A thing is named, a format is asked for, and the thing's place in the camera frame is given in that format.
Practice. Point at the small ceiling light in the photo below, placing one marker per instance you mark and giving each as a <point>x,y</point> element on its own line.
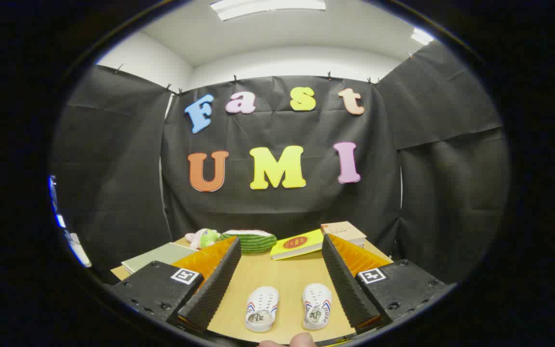
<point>422,36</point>

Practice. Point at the watermelon slice plush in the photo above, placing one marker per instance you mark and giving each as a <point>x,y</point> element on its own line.
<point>253,242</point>

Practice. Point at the cream fabric storage box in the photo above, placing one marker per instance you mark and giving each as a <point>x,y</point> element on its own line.
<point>157,256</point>

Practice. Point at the yellow book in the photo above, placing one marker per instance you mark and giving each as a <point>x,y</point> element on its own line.
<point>297,243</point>

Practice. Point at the white side desk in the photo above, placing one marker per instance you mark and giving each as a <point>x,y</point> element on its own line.
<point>79,250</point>

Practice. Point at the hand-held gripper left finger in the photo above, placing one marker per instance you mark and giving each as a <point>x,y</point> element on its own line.
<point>212,289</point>

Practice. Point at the white shoe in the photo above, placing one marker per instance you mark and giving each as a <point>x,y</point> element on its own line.
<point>262,308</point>
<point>317,306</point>

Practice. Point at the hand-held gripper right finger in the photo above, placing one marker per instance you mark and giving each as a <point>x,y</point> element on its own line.
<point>347,289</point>

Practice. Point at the pink green plush toy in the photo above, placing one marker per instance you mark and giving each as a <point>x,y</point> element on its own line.
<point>205,238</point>

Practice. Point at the black backdrop cloth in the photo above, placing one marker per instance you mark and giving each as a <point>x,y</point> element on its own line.
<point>277,212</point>

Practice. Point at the tan book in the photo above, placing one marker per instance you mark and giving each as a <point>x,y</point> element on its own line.
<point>345,230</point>

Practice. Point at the long ceiling light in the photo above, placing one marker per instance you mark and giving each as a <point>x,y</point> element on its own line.
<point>268,7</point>

